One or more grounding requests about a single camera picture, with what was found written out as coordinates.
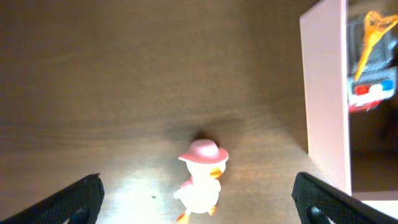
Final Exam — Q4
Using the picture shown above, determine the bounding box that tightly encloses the pink duck toy with hat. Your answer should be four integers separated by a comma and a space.
173, 139, 229, 223

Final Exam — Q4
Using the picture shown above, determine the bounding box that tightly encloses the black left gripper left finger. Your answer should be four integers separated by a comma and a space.
1, 174, 104, 224

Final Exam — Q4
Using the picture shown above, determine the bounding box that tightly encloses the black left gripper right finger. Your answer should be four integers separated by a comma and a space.
292, 172, 397, 224

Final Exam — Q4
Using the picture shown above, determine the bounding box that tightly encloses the red grey toy truck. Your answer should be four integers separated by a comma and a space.
347, 10, 397, 113

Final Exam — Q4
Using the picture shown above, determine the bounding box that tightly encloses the pink cardboard box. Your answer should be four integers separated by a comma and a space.
300, 0, 397, 217

